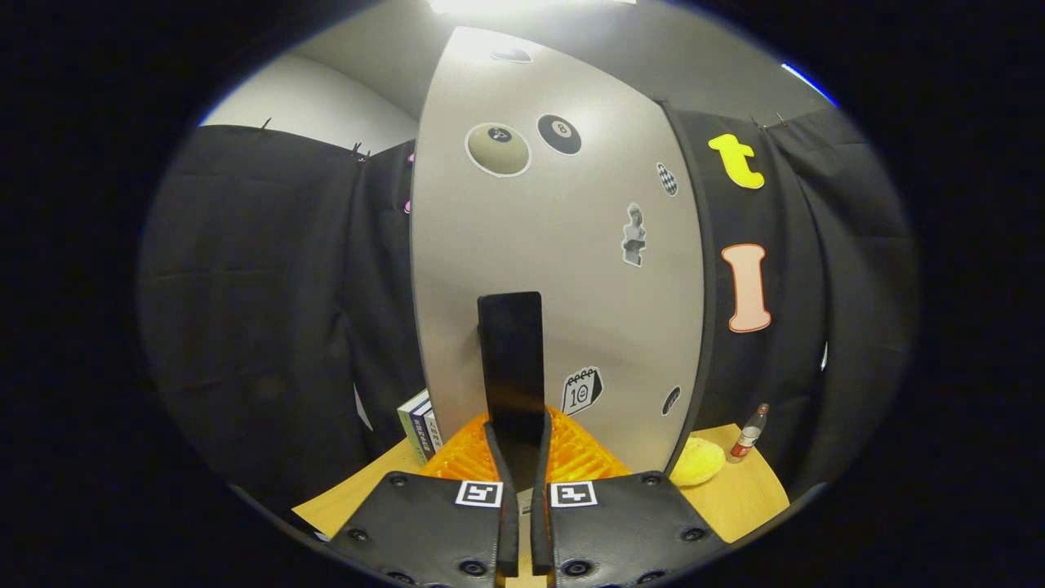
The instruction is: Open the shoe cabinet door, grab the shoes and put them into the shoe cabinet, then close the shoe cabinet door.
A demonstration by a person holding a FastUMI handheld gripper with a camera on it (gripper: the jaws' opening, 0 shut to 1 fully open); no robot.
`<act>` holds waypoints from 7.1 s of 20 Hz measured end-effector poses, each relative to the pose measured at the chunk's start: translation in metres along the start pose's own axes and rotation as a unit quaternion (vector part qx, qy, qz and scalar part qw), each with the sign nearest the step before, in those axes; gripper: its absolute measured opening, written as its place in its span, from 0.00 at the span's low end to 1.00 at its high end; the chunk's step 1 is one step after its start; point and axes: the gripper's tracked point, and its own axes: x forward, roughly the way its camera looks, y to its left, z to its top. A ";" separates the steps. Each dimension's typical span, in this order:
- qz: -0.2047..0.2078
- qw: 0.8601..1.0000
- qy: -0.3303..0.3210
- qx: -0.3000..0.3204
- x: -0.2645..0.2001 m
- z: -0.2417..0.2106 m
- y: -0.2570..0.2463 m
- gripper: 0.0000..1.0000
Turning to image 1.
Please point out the yellow plush toy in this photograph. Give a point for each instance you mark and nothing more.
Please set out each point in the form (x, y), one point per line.
(698, 463)

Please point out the beige shoe cabinet door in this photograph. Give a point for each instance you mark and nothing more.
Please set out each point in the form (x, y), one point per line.
(588, 310)

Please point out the black backdrop cloth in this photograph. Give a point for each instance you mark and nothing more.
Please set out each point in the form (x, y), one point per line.
(269, 286)

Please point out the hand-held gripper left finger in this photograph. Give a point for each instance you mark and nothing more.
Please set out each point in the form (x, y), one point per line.
(509, 531)

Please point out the red label plastic bottle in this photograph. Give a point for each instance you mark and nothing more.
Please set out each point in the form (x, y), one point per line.
(744, 445)

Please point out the dark blue book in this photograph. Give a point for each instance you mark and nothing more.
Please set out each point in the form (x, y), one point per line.
(421, 433)

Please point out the white book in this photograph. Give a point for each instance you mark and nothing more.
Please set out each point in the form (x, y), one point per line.
(433, 433)

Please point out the dark grey shoe cabinet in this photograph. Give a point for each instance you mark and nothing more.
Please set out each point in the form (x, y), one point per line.
(710, 269)

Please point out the large ceiling light panel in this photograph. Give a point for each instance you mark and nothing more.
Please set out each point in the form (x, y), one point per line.
(531, 5)

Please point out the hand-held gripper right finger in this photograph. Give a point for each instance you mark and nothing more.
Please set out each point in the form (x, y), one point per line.
(540, 531)

